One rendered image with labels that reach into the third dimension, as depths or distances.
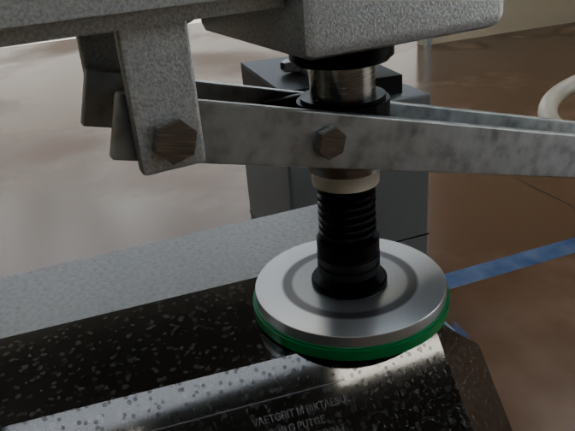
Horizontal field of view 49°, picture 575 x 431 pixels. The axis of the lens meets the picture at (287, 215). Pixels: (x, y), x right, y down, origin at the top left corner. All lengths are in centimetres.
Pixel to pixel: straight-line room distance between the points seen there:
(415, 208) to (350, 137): 118
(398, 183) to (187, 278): 97
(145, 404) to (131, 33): 35
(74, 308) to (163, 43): 42
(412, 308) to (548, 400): 125
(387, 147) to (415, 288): 18
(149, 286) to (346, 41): 43
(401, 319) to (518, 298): 166
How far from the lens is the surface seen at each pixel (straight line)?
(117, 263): 87
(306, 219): 91
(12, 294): 86
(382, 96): 61
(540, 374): 197
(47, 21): 42
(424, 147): 62
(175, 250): 87
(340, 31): 48
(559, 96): 115
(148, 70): 45
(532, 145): 73
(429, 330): 66
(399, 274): 72
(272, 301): 68
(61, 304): 80
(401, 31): 51
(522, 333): 212
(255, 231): 89
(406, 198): 170
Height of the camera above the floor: 122
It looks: 25 degrees down
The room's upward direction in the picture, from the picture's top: 5 degrees counter-clockwise
